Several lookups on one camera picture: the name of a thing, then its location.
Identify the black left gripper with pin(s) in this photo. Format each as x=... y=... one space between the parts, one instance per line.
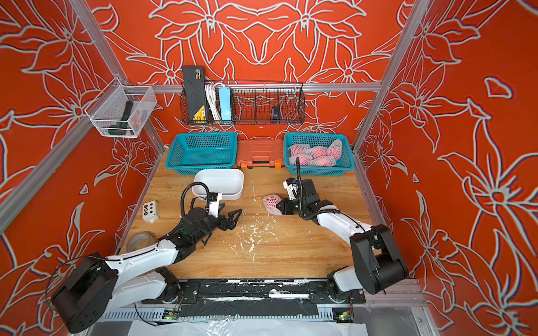
x=231 y=223

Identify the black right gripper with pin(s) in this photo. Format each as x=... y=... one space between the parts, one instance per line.
x=286 y=209

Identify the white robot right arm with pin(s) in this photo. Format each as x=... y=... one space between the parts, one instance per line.
x=377 y=261

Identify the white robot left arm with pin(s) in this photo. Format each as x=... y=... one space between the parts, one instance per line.
x=101 y=284

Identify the teal basket with netted apples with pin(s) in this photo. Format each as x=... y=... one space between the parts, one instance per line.
x=343 y=165

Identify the white plastic tray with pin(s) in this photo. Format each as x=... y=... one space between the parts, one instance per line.
x=228 y=182

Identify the orange plastic tool case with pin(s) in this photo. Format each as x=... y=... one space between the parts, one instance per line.
x=260 y=153

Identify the white button control box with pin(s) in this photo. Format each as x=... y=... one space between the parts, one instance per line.
x=150 y=211

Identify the teal empty basket left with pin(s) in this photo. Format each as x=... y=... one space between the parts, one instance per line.
x=191 y=153

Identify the clear tape roll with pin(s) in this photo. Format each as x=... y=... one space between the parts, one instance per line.
x=140 y=241

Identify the small dark blue object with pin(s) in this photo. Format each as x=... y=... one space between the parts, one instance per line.
x=275 y=115

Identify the light blue flat box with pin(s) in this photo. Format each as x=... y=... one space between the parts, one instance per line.
x=225 y=104

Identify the black box with yellow label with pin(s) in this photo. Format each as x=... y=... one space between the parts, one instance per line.
x=194 y=89

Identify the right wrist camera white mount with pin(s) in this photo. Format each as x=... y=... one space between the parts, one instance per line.
x=291 y=186

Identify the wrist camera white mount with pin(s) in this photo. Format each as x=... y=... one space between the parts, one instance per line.
x=214 y=203
x=291 y=186

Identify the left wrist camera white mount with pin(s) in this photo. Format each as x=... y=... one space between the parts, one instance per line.
x=214 y=203

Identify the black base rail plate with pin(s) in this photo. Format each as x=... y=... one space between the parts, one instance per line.
x=258 y=298

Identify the black wire wall basket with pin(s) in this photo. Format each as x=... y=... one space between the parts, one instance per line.
x=252 y=102

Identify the dark green tool handle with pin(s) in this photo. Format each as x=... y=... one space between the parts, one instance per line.
x=120 y=128

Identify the clear acrylic wall box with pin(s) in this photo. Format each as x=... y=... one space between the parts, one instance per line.
x=107 y=107

